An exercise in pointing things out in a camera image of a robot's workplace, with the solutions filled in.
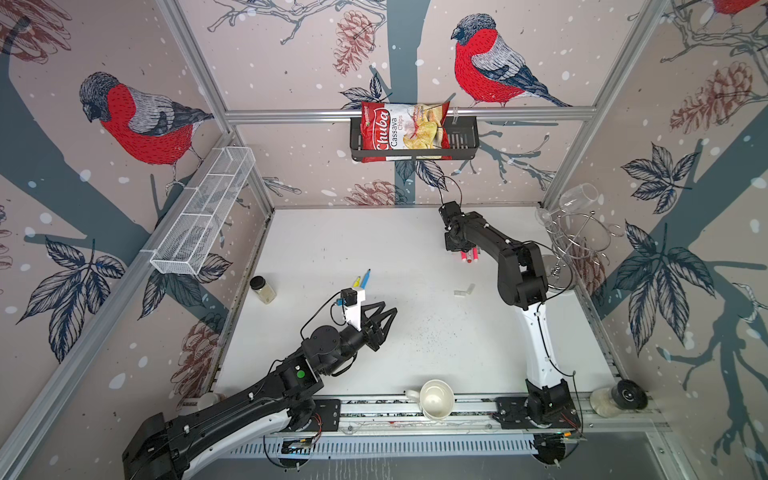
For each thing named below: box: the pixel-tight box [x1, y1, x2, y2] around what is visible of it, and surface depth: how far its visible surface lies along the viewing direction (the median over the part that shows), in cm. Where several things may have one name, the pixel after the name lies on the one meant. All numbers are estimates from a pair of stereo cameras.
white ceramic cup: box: [406, 379, 455, 420], surface depth 74 cm
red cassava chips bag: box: [361, 101, 452, 163], surface depth 90 cm
